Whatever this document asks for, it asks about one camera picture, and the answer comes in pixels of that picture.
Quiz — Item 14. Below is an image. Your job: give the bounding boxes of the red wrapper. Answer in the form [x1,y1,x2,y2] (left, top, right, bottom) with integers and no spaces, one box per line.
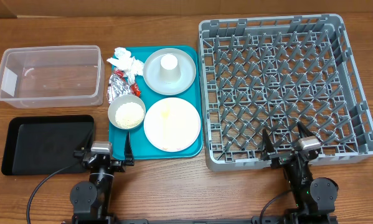
[114,68,141,97]

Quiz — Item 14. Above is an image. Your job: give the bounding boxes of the yellow plastic fork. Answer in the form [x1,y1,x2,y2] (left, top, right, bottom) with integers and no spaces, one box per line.
[161,101,170,150]

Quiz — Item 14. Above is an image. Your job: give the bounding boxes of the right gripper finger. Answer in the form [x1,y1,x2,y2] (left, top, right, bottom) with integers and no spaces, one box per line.
[260,129,275,161]
[297,121,314,139]

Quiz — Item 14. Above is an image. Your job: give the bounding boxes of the grey dishwasher rack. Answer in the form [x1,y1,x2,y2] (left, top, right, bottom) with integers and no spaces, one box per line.
[198,14,373,171]

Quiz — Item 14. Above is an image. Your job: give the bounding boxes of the clear plastic bin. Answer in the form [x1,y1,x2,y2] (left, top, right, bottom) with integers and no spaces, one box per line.
[0,45,105,109]

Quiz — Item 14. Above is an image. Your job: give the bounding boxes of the black plastic tray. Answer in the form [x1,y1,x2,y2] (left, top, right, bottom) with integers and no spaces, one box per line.
[1,115,95,175]

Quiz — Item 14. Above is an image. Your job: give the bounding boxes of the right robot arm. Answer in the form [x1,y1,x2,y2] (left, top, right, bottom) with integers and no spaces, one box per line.
[258,122,339,224]

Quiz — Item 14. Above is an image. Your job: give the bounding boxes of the white cup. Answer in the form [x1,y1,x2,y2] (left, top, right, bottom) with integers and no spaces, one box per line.
[159,54,181,83]

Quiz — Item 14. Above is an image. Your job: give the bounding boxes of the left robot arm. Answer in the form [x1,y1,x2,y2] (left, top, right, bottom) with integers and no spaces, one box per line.
[70,133,135,223]

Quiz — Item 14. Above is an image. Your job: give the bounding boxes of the crumpled silver foil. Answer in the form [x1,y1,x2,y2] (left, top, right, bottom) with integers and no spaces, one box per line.
[106,73,134,104]

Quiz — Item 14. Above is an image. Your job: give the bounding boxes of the grey bowl with rice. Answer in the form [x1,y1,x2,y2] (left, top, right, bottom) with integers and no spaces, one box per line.
[108,95,146,130]

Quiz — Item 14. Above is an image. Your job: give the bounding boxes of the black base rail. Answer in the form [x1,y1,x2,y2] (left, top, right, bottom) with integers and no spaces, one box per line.
[62,216,338,224]

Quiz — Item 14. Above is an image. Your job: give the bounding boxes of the crumpled white tissue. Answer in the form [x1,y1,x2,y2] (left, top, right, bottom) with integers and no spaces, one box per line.
[106,47,144,85]

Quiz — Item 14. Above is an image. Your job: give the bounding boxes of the grey plate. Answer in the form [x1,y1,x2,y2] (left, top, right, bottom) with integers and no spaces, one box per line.
[143,48,197,95]

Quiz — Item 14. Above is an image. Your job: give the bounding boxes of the pink plate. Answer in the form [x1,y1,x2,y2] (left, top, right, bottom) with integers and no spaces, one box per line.
[143,97,201,152]

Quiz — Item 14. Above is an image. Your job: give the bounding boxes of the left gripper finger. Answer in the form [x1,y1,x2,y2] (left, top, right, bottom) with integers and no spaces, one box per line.
[80,129,95,151]
[124,132,135,166]

